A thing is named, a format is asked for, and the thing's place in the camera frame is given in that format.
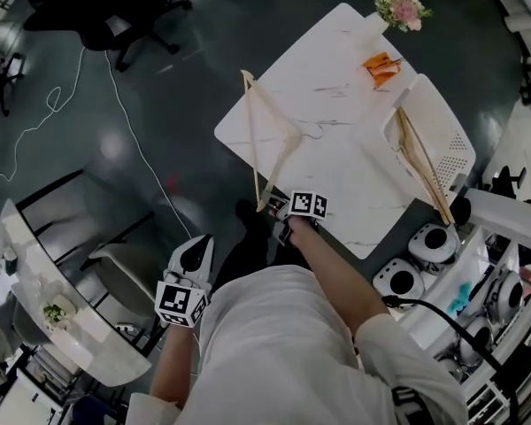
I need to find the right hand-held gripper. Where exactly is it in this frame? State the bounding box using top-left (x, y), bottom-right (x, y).
top-left (268, 190), bottom-right (329, 247)

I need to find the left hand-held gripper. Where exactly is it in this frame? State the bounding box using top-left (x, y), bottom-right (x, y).
top-left (154, 233), bottom-right (216, 328)

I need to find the wooden hanger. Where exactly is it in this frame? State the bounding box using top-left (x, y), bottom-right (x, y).
top-left (394, 107), bottom-right (456, 226)
top-left (393, 106), bottom-right (448, 214)
top-left (240, 69), bottom-right (325, 214)

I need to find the white perforated plastic basket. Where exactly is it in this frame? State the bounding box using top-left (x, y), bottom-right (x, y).
top-left (380, 73), bottom-right (477, 203)

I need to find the person's right forearm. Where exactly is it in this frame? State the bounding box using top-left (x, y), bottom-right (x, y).
top-left (287, 214), bottom-right (390, 343)

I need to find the person's left forearm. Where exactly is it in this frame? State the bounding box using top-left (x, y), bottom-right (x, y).
top-left (149, 325), bottom-right (200, 405)

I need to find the grey armchair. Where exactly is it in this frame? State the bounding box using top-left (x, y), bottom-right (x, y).
top-left (86, 242), bottom-right (169, 327)

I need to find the curved white marble counter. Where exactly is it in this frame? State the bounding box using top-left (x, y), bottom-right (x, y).
top-left (0, 197), bottom-right (153, 388)

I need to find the small flower pot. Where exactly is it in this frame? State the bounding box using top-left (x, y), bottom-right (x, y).
top-left (42, 294), bottom-right (79, 331)

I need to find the person's white shirt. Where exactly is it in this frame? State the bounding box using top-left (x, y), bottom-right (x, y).
top-left (126, 264), bottom-right (470, 425)

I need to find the white round device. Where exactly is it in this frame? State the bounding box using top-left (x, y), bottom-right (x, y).
top-left (459, 315), bottom-right (496, 367)
top-left (372, 258), bottom-right (426, 312)
top-left (407, 222), bottom-right (460, 276)
top-left (486, 268), bottom-right (526, 325)

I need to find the dark bottle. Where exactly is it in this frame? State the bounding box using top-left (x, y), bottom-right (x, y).
top-left (2, 246), bottom-right (19, 277)

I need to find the orange packet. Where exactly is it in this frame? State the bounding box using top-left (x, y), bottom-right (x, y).
top-left (361, 51), bottom-right (403, 90)

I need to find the white vase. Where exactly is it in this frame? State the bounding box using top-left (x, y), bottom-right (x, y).
top-left (360, 13), bottom-right (390, 46)

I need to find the white shelf rack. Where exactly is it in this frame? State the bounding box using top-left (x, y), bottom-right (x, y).
top-left (397, 187), bottom-right (531, 425)

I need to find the pink flower bouquet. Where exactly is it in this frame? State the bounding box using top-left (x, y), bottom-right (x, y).
top-left (373, 0), bottom-right (433, 33)

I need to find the black office chair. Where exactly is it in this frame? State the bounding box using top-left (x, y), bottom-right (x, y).
top-left (0, 44), bottom-right (26, 117)
top-left (22, 0), bottom-right (194, 73)

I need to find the white floor cable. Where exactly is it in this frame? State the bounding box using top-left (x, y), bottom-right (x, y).
top-left (0, 46), bottom-right (194, 238)

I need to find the black metal frame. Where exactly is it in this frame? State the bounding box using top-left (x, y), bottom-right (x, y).
top-left (16, 168), bottom-right (169, 358)

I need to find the thick black cable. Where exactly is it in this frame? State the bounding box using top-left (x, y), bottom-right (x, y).
top-left (381, 294), bottom-right (521, 425)

